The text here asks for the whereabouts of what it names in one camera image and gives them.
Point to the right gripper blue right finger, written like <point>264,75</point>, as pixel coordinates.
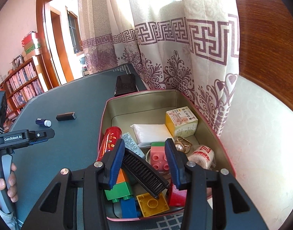
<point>175,162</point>

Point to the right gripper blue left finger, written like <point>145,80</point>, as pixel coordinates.
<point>114,160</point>

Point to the gold metal ring ornament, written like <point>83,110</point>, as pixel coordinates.
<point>183,145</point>

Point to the green pink toy block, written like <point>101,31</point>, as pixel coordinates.
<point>158,158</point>

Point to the patterned white blue box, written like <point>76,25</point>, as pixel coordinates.
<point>132,145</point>

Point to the orange green toy block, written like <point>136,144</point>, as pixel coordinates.
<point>121,190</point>

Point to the red cylindrical candy tube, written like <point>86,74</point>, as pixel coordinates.
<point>111,135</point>

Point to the white tissue pack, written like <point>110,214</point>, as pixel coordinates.
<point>146,134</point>

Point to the white green medicine box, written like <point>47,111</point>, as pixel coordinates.
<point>181,122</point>

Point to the black folding comb brush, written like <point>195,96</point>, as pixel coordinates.
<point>149,178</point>

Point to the white bandage roll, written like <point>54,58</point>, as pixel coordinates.
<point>203,156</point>

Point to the red biscuit tin box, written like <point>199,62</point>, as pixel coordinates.
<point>150,107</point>

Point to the blue toy block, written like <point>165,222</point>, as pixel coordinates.
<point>129,208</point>

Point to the red long toy block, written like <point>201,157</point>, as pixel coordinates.
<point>175,197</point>

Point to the orange yellow toy block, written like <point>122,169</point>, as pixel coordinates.
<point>151,206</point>

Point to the floral white sleeve forearm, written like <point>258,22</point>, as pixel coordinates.
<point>9,220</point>

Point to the person's left hand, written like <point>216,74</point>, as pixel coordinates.
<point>12,180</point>

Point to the navy blue white tube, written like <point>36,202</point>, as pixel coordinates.
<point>43,122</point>

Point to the wooden bookshelf with books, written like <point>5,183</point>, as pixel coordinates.
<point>22,85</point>

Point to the black rectangular lipstick case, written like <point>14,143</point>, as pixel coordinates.
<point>66,116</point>

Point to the black smartphone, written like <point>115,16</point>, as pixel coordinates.
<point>125,84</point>

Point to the stacked gift boxes on shelf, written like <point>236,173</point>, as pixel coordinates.
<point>31,45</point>

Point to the patterned white purple curtain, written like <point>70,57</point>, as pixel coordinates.
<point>188,45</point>

